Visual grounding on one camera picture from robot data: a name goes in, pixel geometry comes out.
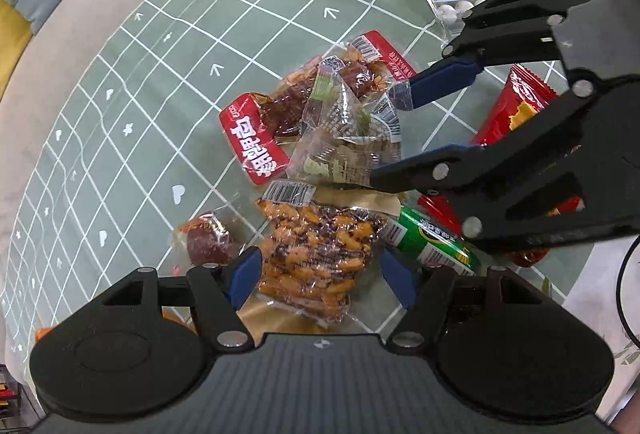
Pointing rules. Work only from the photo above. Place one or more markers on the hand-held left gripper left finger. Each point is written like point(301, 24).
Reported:
point(246, 273)

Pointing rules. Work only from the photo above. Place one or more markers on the green sausage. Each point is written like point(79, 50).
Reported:
point(432, 240)

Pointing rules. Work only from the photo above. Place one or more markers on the clear green snack packet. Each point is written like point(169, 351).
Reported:
point(335, 161)
point(340, 111)

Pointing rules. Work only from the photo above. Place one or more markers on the red dried meat packet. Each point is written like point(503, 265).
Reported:
point(252, 141)

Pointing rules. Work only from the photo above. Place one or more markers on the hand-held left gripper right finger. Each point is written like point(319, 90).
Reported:
point(400, 280)

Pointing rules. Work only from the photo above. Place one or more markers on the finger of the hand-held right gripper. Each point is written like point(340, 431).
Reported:
point(505, 174)
point(440, 81)

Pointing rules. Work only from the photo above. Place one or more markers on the clear packet of orange snacks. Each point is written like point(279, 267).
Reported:
point(310, 259)

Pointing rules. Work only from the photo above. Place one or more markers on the yellow pillow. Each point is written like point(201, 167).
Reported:
point(11, 49)

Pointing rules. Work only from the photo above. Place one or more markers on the green grid cloth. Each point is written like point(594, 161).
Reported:
point(175, 64)

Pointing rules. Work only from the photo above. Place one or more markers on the red date packet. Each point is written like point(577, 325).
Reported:
point(206, 244)

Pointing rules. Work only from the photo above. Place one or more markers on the red chip packet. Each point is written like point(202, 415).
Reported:
point(520, 109)

